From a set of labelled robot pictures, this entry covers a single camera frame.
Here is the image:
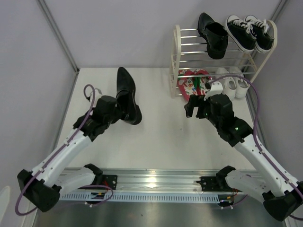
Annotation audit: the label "red green flip-flop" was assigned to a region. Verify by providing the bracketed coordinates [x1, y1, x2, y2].
[177, 70, 197, 102]
[194, 69, 212, 95]

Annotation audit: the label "white sneaker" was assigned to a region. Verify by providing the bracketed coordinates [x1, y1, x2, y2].
[229, 67, 249, 99]
[216, 68, 236, 100]

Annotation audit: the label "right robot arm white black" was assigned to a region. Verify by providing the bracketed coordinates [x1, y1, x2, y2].
[184, 94, 303, 221]

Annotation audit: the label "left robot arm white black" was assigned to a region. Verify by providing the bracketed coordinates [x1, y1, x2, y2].
[17, 96, 122, 212]

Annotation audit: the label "cream shoe rack chrome bars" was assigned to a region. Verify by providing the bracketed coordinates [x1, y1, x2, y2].
[169, 20, 278, 98]

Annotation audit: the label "right black canvas sneaker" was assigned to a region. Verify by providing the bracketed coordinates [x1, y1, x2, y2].
[244, 15, 274, 53]

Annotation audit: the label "black canvas sneaker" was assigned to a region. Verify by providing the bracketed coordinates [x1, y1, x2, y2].
[224, 15, 256, 53]
[244, 15, 274, 53]

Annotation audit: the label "left black canvas sneaker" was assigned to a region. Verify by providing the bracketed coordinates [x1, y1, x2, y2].
[224, 15, 256, 53]

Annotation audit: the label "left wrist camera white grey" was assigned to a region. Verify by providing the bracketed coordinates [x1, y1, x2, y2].
[86, 88, 102, 102]

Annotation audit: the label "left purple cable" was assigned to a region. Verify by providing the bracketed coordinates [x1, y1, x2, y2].
[15, 84, 114, 216]

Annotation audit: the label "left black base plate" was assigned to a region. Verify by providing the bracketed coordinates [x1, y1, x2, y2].
[101, 175, 118, 190]

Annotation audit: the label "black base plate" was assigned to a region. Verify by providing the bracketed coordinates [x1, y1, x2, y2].
[196, 176, 228, 192]
[101, 175, 118, 190]

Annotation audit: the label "aluminium mounting rail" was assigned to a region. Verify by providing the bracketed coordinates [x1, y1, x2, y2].
[61, 167, 261, 196]

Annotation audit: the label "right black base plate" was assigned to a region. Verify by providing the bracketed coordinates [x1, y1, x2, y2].
[196, 176, 228, 192]

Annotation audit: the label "slotted grey cable duct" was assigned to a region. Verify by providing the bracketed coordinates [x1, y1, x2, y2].
[60, 192, 231, 204]

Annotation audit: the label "right aluminium frame post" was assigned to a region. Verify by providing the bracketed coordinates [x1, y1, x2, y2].
[266, 0, 291, 32]

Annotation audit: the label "aluminium frame post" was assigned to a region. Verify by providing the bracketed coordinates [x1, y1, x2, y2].
[36, 0, 79, 74]
[266, 0, 291, 32]

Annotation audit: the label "left aluminium frame post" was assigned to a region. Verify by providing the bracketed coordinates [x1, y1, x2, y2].
[36, 0, 79, 74]

